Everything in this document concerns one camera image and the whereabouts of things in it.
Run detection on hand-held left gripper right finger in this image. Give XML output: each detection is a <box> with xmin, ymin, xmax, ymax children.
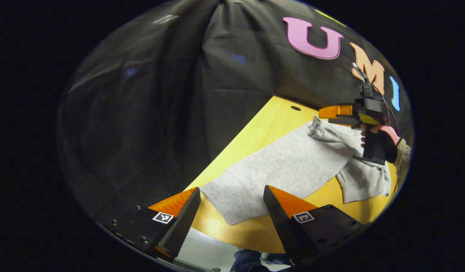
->
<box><xmin>263</xmin><ymin>185</ymin><xmax>371</xmax><ymax>265</ymax></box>

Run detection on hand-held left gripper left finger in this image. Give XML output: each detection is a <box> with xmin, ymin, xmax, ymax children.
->
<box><xmin>100</xmin><ymin>187</ymin><xmax>202</xmax><ymax>263</ymax></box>

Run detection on grey zip-neck sweatshirt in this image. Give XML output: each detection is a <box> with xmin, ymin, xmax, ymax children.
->
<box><xmin>200</xmin><ymin>116</ymin><xmax>392</xmax><ymax>226</ymax></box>

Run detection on person's blue trousers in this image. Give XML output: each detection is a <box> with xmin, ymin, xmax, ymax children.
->
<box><xmin>230</xmin><ymin>249</ymin><xmax>293</xmax><ymax>272</ymax></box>

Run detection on black backdrop cloth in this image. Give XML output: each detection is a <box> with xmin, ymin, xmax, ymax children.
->
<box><xmin>57</xmin><ymin>0</ymin><xmax>414</xmax><ymax>227</ymax></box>

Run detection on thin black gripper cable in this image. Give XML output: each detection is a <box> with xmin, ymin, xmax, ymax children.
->
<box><xmin>380</xmin><ymin>94</ymin><xmax>400</xmax><ymax>134</ymax></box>

